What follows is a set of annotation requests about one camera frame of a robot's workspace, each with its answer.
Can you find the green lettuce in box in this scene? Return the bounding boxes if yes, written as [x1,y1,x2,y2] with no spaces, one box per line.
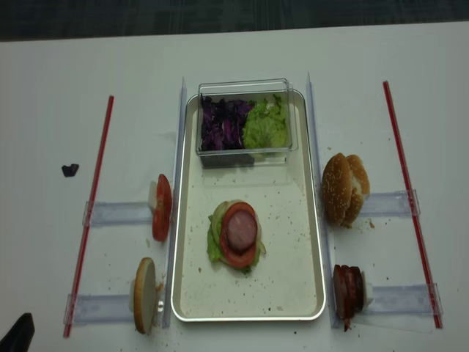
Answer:
[243,94,287,149]

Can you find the upper left clear holder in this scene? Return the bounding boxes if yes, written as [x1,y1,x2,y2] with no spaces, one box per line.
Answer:
[82,202,153,227]

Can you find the tomato slice on sandwich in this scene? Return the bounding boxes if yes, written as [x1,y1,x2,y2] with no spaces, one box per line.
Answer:
[219,202,259,269]

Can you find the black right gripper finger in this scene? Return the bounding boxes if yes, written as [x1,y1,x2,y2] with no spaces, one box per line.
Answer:
[0,312,35,352]

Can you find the metal baking tray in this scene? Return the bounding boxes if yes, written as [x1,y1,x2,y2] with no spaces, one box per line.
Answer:
[171,91,326,322]

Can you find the meat patty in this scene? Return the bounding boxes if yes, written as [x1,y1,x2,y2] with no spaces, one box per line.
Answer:
[226,210,257,253]

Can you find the white tomato pusher block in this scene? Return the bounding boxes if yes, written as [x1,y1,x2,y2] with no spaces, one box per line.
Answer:
[148,181,158,213]

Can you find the purple cabbage scrap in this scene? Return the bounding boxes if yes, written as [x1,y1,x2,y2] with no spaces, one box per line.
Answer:
[62,164,79,177]

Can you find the white meat pusher block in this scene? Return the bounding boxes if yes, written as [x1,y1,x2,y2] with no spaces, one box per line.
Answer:
[361,271,374,310]

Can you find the standing bun half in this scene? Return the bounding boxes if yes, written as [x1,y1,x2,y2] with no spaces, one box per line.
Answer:
[133,257,157,334]

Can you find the left red rail strip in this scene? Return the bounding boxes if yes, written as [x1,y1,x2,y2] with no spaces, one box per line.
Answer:
[63,95,114,339]

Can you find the clear plastic salad box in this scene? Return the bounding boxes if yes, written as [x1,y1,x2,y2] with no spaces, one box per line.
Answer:
[195,78,298,169]

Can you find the white bun pusher block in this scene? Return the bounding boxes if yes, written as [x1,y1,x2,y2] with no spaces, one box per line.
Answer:
[128,279,135,313]

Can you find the right red rail strip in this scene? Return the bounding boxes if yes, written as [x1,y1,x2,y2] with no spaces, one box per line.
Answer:
[383,81,443,329]

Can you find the standing tomato slices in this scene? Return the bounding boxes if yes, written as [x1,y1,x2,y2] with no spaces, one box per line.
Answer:
[152,174,172,242]

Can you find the sandwich stack base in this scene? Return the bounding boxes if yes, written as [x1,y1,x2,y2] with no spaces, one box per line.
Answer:
[207,199,267,274]

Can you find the left clear long rail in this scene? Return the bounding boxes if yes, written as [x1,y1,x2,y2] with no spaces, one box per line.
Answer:
[161,77,187,329]

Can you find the clear holder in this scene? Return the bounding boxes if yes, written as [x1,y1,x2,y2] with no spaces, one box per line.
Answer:
[64,294,134,326]
[363,284,443,315]
[359,190,421,218]
[82,202,153,227]

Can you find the lower left clear holder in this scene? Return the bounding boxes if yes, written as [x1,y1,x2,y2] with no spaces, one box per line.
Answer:
[64,294,134,326]

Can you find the upper right clear holder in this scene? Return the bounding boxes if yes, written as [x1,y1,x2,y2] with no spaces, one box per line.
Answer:
[359,190,421,218]

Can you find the sesame burger buns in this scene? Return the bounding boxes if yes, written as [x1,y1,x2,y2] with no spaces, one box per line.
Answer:
[321,153,370,227]

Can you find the lower right clear holder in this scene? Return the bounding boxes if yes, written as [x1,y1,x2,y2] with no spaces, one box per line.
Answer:
[363,284,443,315]

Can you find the sliced meat patties stack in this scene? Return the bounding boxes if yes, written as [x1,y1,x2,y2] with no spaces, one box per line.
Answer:
[333,265,366,331]

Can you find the purple cabbage leaves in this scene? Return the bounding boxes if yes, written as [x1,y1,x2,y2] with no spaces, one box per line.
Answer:
[200,96,255,151]

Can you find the red rail strip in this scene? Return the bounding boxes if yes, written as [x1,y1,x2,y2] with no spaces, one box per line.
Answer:
[383,81,443,329]
[63,95,114,339]

